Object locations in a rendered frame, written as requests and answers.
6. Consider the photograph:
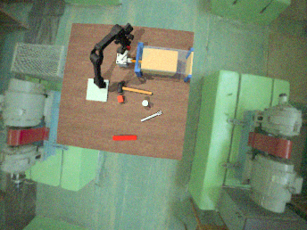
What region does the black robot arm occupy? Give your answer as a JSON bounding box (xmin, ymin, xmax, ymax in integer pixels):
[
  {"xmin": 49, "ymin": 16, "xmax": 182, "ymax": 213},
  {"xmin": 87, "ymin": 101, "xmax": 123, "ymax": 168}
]
[{"xmin": 89, "ymin": 23, "xmax": 133, "ymax": 88}]

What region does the grey cylinder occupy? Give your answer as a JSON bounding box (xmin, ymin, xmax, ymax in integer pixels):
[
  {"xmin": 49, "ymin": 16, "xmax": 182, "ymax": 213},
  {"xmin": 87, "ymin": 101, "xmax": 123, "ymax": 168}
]
[{"xmin": 142, "ymin": 100, "xmax": 148, "ymax": 106}]

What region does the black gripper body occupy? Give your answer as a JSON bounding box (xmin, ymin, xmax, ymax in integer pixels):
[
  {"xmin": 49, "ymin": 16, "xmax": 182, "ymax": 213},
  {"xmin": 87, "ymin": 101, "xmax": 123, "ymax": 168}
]
[{"xmin": 116, "ymin": 33, "xmax": 134, "ymax": 54}]

